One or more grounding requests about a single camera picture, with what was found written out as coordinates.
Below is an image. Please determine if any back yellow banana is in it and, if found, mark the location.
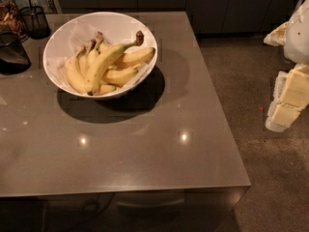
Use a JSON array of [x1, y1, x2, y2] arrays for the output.
[[87, 32, 103, 66]]

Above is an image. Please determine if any small bottom yellow banana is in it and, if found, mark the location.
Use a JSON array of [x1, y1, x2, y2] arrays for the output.
[[96, 84, 116, 96]]

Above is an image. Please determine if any dark glass container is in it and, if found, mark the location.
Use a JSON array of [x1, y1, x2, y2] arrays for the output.
[[0, 32, 31, 74]]

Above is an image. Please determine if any left yellow banana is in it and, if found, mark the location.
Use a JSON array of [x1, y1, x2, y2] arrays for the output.
[[65, 46, 85, 94]]

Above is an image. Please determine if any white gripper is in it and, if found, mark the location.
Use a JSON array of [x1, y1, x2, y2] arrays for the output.
[[264, 0, 309, 132]]

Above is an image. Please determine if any black mesh pen cup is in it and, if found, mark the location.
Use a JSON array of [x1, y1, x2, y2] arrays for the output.
[[19, 6, 51, 40]]

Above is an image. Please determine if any lower middle yellow banana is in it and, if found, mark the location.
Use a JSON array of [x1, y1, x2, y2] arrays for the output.
[[101, 69, 138, 86]]

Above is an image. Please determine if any right yellow banana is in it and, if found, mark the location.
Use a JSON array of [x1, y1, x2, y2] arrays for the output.
[[115, 47, 155, 68]]

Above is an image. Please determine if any white ceramic bowl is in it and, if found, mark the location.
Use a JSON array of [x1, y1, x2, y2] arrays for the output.
[[42, 11, 159, 101]]

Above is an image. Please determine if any large top yellow banana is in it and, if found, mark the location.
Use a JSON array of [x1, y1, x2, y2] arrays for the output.
[[84, 31, 144, 96]]

